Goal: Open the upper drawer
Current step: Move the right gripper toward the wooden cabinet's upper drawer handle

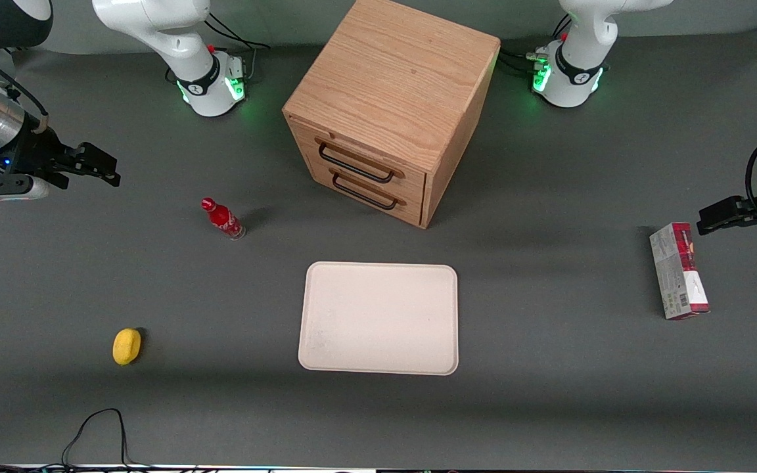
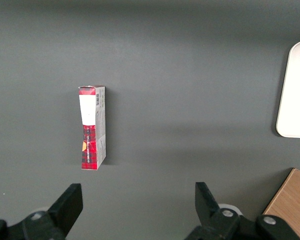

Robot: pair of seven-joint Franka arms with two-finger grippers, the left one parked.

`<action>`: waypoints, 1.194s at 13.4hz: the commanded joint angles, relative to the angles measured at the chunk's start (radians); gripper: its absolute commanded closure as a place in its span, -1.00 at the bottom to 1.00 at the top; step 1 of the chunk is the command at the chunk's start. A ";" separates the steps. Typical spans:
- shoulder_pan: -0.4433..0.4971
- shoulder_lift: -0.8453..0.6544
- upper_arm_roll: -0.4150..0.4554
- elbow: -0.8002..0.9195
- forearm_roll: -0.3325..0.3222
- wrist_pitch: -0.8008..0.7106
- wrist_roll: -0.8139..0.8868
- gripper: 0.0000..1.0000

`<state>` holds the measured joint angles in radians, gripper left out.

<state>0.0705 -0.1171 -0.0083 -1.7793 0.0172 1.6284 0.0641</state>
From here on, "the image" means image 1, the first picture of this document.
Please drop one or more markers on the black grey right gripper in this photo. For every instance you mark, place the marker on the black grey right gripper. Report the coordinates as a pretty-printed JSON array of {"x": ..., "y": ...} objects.
[{"x": 35, "y": 154}]

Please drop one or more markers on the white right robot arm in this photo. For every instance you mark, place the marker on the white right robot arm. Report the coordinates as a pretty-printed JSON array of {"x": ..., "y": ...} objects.
[{"x": 175, "y": 39}]

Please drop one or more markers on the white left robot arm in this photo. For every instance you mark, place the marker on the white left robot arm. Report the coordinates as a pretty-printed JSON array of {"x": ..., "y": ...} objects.
[{"x": 582, "y": 33}]

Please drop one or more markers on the oak wooden drawer cabinet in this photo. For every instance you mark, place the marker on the oak wooden drawer cabinet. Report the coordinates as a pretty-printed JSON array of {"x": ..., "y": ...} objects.
[{"x": 405, "y": 79}]

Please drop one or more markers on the red and grey carton box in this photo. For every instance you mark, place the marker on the red and grey carton box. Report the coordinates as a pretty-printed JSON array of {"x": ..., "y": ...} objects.
[{"x": 677, "y": 276}]

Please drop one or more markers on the red cola bottle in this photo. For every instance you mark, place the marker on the red cola bottle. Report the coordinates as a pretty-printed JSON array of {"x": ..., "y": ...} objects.
[{"x": 222, "y": 218}]

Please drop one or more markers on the beige plastic tray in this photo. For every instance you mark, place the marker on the beige plastic tray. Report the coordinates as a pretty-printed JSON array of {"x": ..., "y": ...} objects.
[{"x": 378, "y": 318}]

